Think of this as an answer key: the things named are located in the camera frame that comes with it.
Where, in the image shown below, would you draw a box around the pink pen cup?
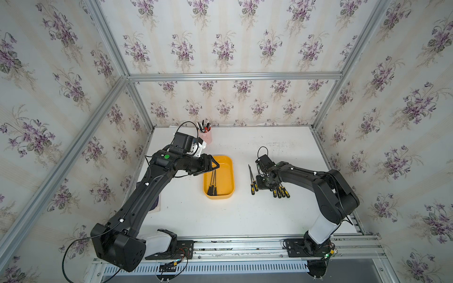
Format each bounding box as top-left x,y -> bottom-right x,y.
199,130 -> 212,145

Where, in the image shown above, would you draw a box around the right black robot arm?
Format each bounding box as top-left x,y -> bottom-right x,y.
256,155 -> 360,252

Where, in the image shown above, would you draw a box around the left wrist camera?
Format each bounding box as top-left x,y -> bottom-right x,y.
171,132 -> 207,158

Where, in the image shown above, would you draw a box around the dark blue notebook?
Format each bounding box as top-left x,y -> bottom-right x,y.
149,195 -> 161,213

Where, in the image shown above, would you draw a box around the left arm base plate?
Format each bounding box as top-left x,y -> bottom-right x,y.
145,240 -> 195,260

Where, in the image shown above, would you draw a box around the yellow plastic storage tray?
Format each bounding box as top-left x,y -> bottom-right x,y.
202,156 -> 235,200

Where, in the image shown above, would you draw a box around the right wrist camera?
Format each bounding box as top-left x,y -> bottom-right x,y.
256,154 -> 276,172

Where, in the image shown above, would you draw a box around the pens in cup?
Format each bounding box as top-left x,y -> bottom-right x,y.
196,120 -> 212,133

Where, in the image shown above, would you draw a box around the aluminium mounting rail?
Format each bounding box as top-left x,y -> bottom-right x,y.
126,234 -> 387,269

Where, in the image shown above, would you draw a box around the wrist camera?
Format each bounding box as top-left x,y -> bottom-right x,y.
171,132 -> 207,158
256,154 -> 276,172

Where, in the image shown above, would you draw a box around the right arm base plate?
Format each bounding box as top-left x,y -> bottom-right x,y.
283,238 -> 335,259

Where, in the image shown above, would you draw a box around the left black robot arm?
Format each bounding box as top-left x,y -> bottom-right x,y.
90,150 -> 220,272

